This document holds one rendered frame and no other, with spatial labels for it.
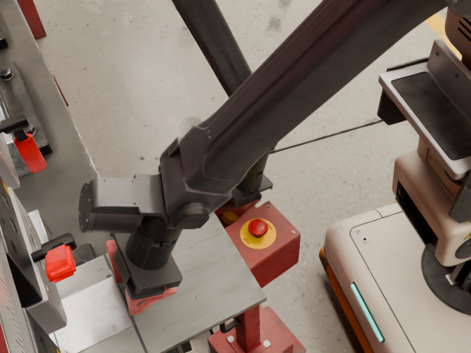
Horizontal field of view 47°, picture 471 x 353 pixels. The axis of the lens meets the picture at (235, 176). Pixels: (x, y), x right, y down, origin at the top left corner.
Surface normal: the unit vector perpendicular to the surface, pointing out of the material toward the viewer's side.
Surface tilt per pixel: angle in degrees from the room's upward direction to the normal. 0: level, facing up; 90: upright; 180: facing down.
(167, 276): 27
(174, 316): 0
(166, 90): 0
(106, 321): 0
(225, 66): 85
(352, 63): 103
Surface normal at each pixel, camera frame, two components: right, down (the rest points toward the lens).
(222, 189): 0.22, 0.88
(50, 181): -0.04, -0.61
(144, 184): 0.45, -0.48
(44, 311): 0.47, 0.68
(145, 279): 0.37, -0.72
